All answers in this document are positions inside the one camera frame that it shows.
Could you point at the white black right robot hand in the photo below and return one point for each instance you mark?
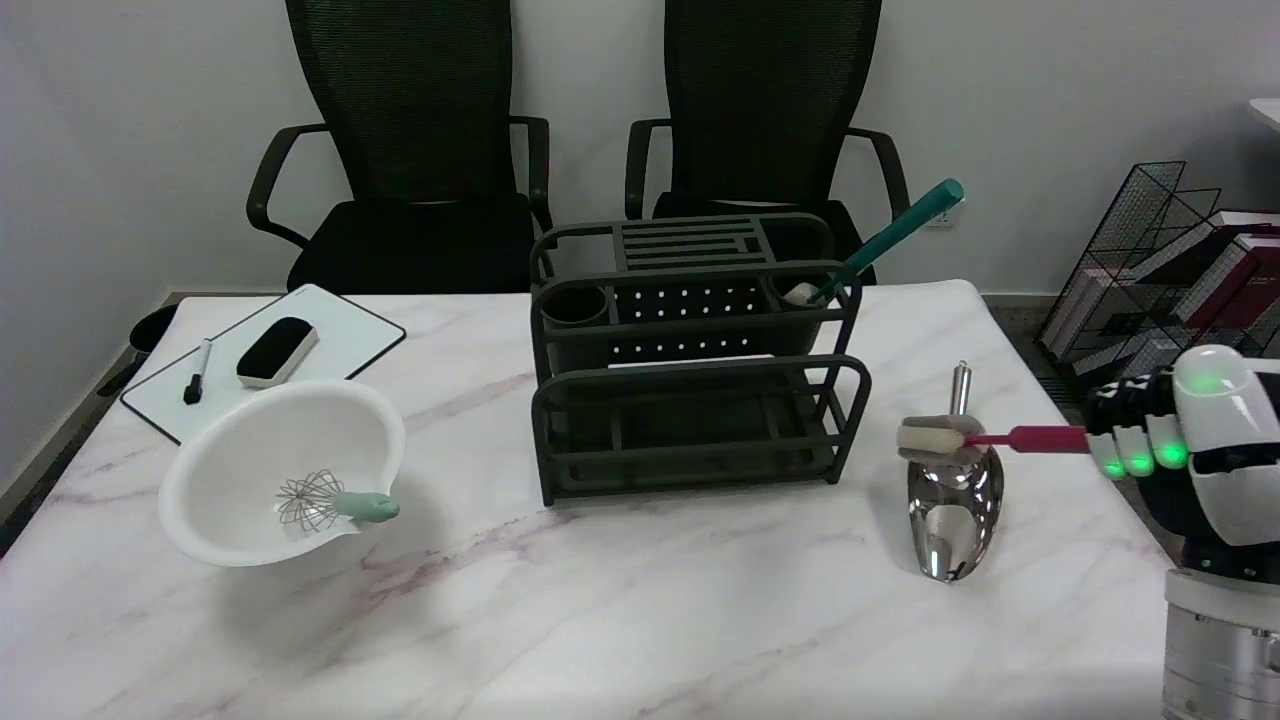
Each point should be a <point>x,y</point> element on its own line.
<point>1215,440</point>

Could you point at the pink sponge bottle brush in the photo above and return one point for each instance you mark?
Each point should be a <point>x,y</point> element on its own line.
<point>1000,439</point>

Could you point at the teal sponge bottle brush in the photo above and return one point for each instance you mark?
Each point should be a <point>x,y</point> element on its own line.
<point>890,238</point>

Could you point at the dark green kitchen storage rack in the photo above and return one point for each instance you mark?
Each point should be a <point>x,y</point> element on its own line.
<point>690,355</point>

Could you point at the dark red book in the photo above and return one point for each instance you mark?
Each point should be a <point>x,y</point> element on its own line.
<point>1240,275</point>

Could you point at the white book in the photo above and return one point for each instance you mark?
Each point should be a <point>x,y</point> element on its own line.
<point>1120,285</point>

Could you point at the shiny metal scoop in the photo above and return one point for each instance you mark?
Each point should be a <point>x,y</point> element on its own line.
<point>953,505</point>

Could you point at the black mesh office chair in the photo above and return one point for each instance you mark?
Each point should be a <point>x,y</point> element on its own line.
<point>410,150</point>
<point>765,120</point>

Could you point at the white mixing bowl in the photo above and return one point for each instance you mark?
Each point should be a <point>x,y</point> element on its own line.
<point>280,470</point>

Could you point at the black whiteboard eraser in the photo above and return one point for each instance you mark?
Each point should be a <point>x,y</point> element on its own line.
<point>276,351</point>

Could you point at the small whiteboard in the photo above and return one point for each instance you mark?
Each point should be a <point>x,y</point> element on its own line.
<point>270,355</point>

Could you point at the black whiteboard marker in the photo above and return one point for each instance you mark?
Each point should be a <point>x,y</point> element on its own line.
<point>197,372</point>

